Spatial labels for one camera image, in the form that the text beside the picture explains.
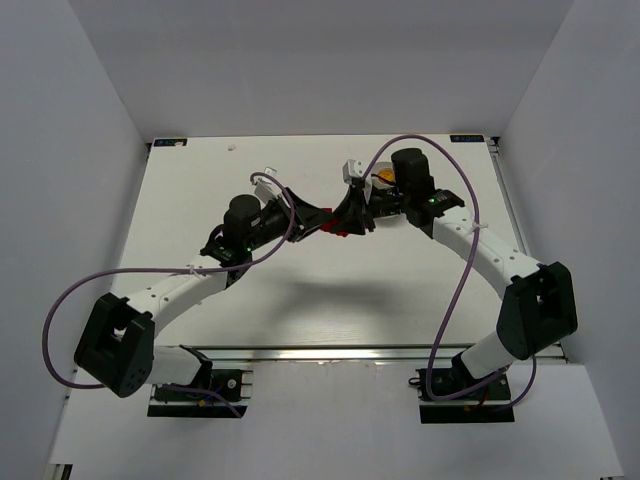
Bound red square lego brick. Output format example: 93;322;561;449
320;208;349;238

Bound yellow and green lego stack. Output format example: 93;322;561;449
377;169;395;184

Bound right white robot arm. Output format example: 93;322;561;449
328;148;578;389

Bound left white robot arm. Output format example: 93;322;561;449
74;190;333;398

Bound white round divided container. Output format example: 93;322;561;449
369;162;402;220

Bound right blue corner sticker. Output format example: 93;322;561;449
449;134;485;143

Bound blue corner sticker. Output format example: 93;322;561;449
449;134;485;143
152;138;188;148

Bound left blue corner sticker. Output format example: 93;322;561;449
152;138;188;148

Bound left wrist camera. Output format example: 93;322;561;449
250;167;281;204

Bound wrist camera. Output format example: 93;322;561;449
250;167;281;204
342;159;373;201

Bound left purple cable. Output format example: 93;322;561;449
42;171;296;419

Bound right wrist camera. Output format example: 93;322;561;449
342;159;373;201

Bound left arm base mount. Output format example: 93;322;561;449
146;347;254;419

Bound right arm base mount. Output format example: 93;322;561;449
408;368;515;425

